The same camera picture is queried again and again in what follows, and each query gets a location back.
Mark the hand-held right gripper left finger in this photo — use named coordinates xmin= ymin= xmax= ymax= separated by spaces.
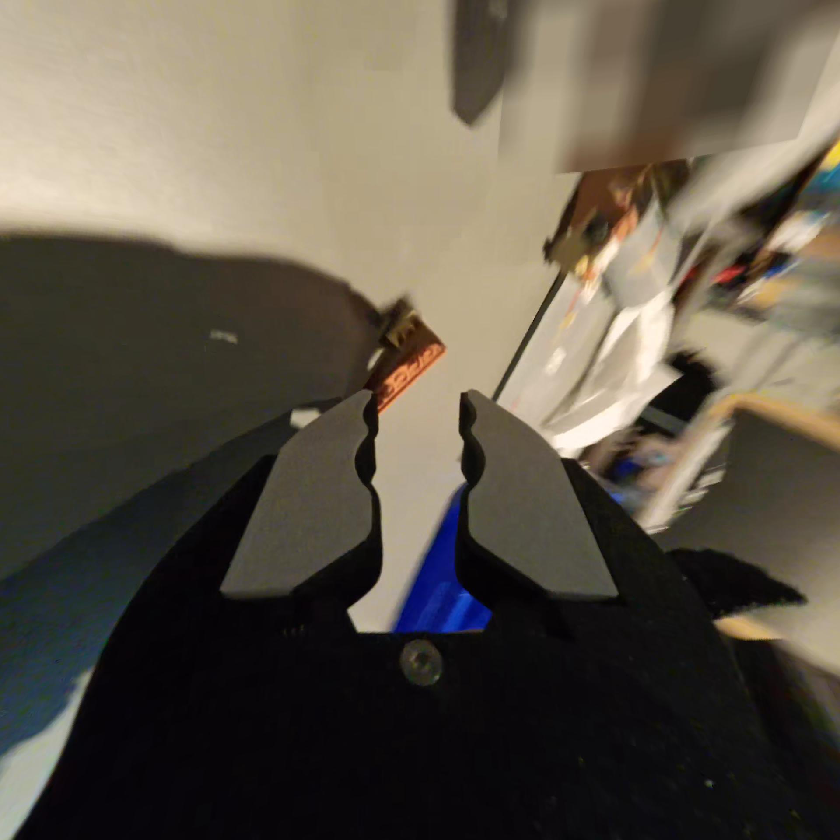
xmin=220 ymin=389 xmax=384 ymax=602

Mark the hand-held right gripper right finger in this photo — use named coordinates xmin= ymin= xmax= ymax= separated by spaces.
xmin=456 ymin=389 xmax=620 ymax=602

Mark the long orange toy brick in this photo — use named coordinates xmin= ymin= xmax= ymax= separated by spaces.
xmin=368 ymin=338 xmax=448 ymax=416

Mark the grey desk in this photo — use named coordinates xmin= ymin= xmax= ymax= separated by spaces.
xmin=0 ymin=0 xmax=631 ymax=788

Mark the blue plastic bin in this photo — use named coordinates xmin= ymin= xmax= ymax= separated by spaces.
xmin=392 ymin=483 xmax=497 ymax=635

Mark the crumpled white paper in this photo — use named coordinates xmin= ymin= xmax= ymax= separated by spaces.
xmin=497 ymin=256 xmax=690 ymax=458

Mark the black panel wooden rim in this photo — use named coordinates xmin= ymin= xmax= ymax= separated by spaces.
xmin=637 ymin=392 xmax=840 ymax=644

